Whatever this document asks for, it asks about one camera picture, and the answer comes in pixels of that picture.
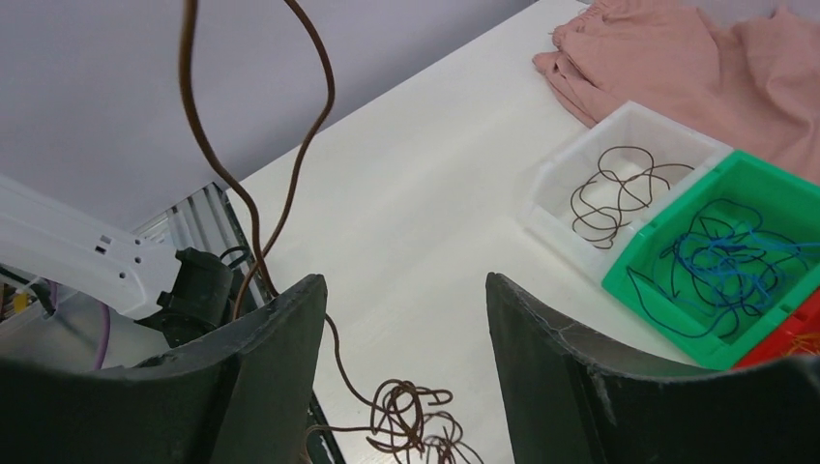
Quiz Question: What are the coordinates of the dark blue thin wire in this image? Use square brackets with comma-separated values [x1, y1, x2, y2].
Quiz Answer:
[625, 198, 820, 340]

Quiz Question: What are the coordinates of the brown thin wire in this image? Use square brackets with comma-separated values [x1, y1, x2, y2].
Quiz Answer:
[178, 0, 386, 411]

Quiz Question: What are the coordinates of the white plastic bin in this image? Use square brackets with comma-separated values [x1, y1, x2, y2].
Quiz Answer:
[519, 101, 732, 283]

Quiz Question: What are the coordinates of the red plastic bin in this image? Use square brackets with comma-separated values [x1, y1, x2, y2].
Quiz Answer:
[734, 306, 819, 368]

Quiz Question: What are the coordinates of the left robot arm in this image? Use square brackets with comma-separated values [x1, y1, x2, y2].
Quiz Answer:
[1, 177, 233, 347]

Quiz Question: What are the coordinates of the black thin wire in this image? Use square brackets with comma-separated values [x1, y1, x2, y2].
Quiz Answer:
[569, 145, 697, 251]

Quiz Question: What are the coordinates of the green plastic bin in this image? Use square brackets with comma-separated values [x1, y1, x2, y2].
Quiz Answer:
[601, 151, 819, 370]

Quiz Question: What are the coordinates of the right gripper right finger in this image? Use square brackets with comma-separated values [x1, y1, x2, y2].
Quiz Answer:
[485, 273, 819, 463]

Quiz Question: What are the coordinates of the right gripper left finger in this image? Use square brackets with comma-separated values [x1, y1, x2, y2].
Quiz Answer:
[1, 275, 328, 463]

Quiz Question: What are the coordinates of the pink crumpled cloth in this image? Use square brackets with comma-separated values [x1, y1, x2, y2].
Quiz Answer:
[533, 1, 819, 182]

